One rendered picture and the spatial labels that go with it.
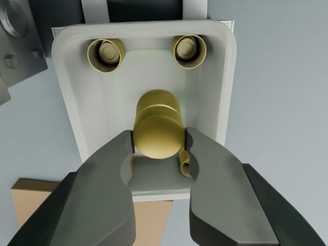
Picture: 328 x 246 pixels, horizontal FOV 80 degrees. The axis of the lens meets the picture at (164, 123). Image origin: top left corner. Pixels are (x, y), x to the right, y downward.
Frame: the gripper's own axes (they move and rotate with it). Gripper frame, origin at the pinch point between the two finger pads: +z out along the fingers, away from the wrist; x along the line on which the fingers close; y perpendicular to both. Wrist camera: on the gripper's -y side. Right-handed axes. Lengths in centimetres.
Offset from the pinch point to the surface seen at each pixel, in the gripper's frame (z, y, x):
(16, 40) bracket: 6.9, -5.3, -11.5
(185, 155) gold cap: 11.7, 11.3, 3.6
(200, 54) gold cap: 12.1, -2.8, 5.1
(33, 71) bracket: 7.7, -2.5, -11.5
